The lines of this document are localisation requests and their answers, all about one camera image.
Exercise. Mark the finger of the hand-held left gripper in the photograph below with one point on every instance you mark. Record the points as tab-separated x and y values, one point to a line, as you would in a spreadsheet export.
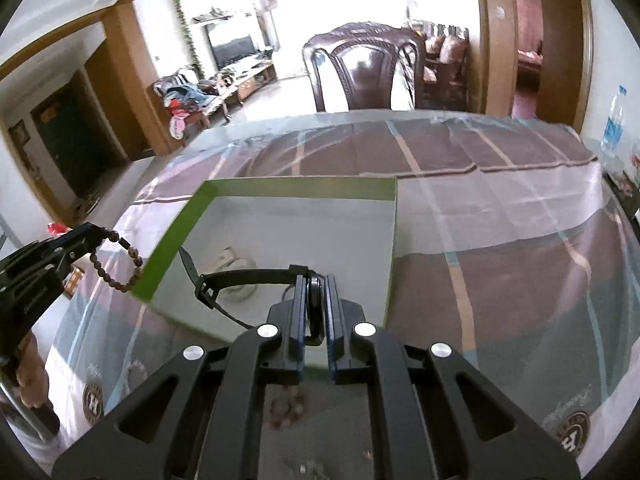
65	242
50	267

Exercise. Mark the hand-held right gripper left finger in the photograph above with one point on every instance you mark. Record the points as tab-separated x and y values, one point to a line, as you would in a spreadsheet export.
299	310

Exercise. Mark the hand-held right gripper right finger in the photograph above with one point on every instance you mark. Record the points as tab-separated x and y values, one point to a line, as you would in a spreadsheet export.
332	320

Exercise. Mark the black wrist watch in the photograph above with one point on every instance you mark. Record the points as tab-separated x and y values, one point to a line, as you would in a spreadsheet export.
240	277

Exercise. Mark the white wrist watch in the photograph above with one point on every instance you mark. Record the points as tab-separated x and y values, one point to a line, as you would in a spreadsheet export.
225	260

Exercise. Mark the green cardboard box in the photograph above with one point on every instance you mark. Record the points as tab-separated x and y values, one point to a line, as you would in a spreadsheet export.
300	220

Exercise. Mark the person's left hand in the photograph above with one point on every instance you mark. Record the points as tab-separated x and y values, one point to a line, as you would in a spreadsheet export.
31	375

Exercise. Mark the red white packet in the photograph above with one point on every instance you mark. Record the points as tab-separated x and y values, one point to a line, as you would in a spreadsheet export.
56	228

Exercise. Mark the dark entry door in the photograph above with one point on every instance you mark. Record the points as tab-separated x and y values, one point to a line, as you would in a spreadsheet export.
75	145

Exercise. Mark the pile of clothes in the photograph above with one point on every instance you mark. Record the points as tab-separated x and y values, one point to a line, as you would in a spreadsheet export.
185	97

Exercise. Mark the plaid tablecloth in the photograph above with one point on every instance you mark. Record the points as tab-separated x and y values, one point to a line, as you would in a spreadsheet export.
500	220

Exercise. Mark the wooden armchair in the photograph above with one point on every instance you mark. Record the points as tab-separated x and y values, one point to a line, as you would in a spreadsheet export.
215	105

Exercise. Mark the wooden television cabinet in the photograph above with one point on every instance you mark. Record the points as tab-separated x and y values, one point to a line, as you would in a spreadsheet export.
255	80

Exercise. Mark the dark wooden chair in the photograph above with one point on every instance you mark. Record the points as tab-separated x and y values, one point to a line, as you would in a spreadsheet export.
360	75

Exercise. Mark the ivy garland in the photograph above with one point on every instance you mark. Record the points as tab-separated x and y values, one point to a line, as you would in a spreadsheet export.
189	30

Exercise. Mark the television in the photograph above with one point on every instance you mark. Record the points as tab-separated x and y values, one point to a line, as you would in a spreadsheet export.
230	49

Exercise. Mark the wooden sofa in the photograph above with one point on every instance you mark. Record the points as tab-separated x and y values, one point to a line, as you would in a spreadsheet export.
445	60

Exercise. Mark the plastic water bottle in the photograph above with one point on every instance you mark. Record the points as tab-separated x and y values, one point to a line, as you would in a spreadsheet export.
614	125

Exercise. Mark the wall shelf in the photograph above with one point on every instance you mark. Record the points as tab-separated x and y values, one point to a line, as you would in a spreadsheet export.
212	16

